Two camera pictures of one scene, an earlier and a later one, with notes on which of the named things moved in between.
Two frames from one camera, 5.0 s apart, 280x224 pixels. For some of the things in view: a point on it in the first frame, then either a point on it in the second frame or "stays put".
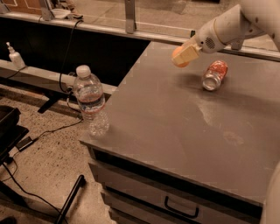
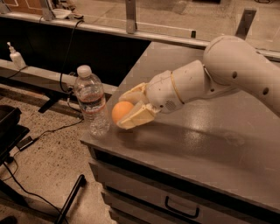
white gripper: [206, 40] → [161, 91]
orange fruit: [174, 53] → [120, 109]
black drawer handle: [175, 210] stays put
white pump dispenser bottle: [15, 58] stays put
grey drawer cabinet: [192, 144] stays put
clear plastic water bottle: [90, 95] stays put
